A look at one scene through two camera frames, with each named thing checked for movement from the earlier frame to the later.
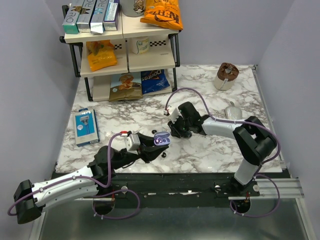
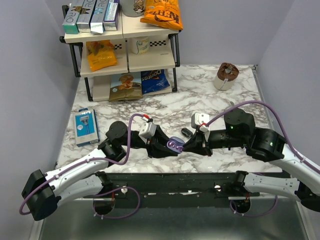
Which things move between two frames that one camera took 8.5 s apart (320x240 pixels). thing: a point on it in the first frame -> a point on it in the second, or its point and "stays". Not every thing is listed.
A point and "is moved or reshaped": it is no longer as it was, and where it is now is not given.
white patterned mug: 140,45 stays
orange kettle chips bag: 164,13 stays
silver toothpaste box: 83,21 stays
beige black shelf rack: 139,59 stays
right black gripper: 174,130 -> 197,144
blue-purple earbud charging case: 161,138 is moved or reshaped
